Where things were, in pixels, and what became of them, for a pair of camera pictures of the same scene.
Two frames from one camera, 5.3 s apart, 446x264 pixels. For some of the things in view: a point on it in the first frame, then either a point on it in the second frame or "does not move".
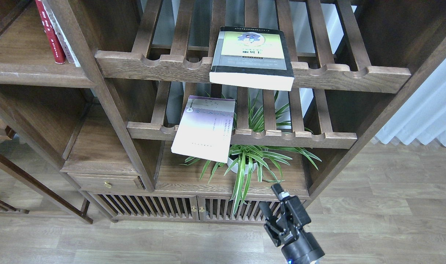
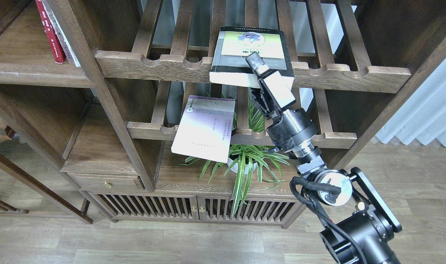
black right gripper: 305,250 -> 295,132
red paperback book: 52,39 does not move
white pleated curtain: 430,112 does not move
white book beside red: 58,52 does not move
